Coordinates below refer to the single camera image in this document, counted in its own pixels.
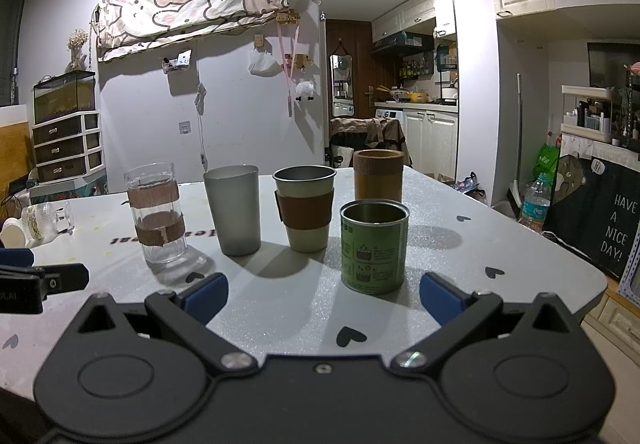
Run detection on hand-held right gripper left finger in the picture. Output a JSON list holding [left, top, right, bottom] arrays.
[[64, 272, 258, 377]]

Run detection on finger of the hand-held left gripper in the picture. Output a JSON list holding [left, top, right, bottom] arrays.
[[31, 263, 90, 297], [0, 248, 35, 269]]

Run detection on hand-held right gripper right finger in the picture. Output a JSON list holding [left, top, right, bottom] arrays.
[[391, 272, 585, 375]]

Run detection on white paper cup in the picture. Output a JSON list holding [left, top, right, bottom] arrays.
[[0, 218, 27, 249]]

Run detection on clear patterned glass cup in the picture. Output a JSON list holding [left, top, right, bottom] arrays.
[[21, 201, 75, 249]]

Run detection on grey plastic cup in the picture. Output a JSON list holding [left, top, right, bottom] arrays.
[[203, 165, 262, 257]]

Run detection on clear glass cup brown tape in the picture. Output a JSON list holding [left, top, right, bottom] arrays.
[[123, 162, 189, 265]]

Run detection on cream cup brown sleeve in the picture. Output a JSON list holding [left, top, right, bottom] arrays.
[[272, 166, 338, 253]]

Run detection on brown cylindrical cup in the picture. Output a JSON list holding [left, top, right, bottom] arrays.
[[353, 149, 405, 205]]

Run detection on green tin can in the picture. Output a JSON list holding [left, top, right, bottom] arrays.
[[340, 200, 411, 295]]

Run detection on wooden board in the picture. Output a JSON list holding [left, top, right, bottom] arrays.
[[0, 106, 34, 195]]

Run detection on white drawer unit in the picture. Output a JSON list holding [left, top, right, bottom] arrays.
[[31, 110, 107, 185]]

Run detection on plastic water bottle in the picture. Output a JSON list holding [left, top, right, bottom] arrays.
[[518, 173, 552, 233]]

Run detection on white lower kitchen cabinet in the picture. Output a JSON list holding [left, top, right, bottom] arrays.
[[402, 105, 460, 181]]

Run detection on glass fish tank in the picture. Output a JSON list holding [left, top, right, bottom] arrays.
[[33, 70, 97, 125]]

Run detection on green bag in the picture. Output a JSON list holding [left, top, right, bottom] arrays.
[[532, 144, 562, 183]]

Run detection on chair with brown clothes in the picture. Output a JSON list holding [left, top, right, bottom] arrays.
[[327, 117, 407, 169]]

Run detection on white pole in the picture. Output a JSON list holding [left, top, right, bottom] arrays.
[[514, 73, 527, 221]]

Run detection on black printed cloth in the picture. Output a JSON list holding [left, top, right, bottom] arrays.
[[542, 134, 640, 283]]

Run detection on dried flower bouquet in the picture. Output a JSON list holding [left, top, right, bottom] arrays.
[[67, 28, 90, 71]]

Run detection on white cosmetics rack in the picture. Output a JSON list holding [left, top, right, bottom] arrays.
[[559, 84, 640, 151]]

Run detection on white hanging pouch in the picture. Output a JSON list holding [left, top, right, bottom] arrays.
[[248, 48, 281, 77]]

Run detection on dark wooden door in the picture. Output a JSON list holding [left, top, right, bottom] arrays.
[[326, 20, 383, 121]]

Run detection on dark screen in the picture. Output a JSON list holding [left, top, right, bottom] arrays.
[[587, 42, 640, 89]]

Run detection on white upper kitchen cabinets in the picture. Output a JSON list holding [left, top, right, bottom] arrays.
[[371, 0, 457, 45]]

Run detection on wall mirror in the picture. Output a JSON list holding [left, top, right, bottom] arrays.
[[330, 54, 356, 120]]

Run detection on clear wall holder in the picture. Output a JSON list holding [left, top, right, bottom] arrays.
[[162, 49, 194, 75]]

